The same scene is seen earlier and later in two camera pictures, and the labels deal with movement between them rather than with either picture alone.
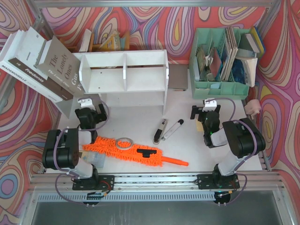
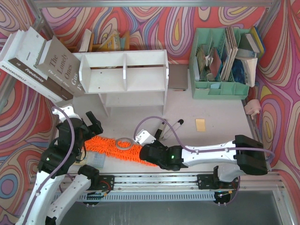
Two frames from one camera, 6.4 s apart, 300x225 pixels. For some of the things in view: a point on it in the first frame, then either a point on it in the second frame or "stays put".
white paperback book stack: (250, 65) stays put
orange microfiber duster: (125, 149) stays put
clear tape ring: (124, 138) stays put
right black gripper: (202, 113) -> (145, 154)
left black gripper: (94, 113) -> (88, 126)
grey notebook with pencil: (178, 77) stays put
